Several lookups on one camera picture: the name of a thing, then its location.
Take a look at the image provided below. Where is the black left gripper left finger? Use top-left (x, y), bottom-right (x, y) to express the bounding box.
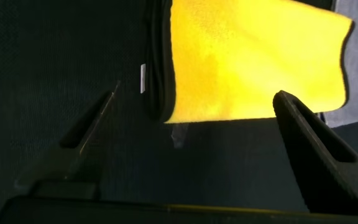
top-left (13, 80), bottom-right (121, 200)

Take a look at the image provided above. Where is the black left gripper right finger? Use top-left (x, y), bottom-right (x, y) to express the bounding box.
top-left (272, 90), bottom-right (358, 216)

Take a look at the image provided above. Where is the yellow towel with black trim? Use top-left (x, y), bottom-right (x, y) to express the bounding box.
top-left (139, 0), bottom-right (354, 124)

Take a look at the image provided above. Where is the clear tape piece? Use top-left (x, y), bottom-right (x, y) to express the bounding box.
top-left (170, 123), bottom-right (190, 149)

